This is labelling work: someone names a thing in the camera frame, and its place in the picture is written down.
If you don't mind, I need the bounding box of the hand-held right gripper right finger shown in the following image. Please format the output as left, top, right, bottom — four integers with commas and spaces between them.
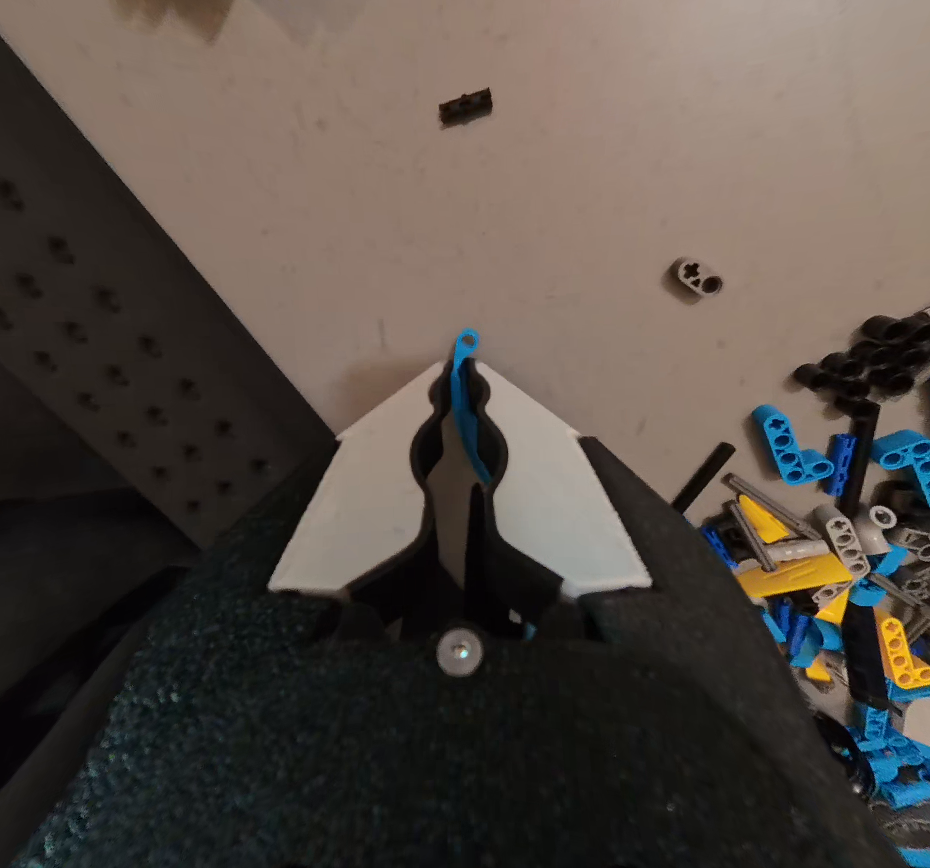
468, 361, 652, 622

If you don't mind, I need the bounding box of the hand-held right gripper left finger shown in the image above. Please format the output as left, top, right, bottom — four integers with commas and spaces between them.
269, 361, 455, 625

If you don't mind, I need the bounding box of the narrow blue curved arc piece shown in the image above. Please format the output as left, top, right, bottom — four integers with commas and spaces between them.
449, 328, 496, 485

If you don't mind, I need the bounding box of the grey desk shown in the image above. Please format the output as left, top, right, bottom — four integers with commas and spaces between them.
0, 0, 930, 738

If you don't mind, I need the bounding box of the long black axle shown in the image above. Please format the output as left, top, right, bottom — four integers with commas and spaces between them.
672, 441, 737, 514

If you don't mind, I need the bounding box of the pile of loose brick pieces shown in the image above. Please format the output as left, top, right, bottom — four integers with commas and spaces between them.
690, 307, 930, 811

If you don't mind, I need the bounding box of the dark grey two-hole connector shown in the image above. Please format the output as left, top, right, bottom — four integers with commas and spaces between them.
665, 255, 725, 304

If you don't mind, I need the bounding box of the short black pin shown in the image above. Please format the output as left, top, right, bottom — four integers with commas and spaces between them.
437, 87, 495, 130

